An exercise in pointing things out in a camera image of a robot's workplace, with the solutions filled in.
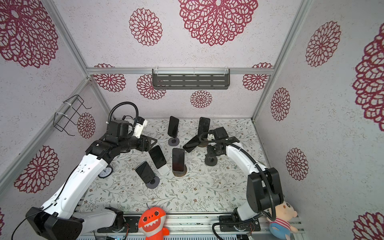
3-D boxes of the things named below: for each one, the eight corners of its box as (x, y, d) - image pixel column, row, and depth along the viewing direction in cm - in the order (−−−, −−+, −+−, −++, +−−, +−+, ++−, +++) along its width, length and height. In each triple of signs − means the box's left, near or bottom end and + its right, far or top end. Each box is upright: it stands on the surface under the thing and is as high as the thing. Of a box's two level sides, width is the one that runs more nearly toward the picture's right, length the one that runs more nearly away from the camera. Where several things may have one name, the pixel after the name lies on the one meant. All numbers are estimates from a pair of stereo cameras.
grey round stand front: (147, 187, 88) (145, 184, 84) (157, 178, 92) (156, 175, 88) (151, 192, 86) (149, 189, 83) (161, 182, 90) (160, 179, 86)
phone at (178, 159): (173, 175, 93) (171, 162, 80) (174, 162, 98) (172, 148, 85) (184, 175, 93) (183, 162, 80) (184, 162, 98) (183, 148, 85)
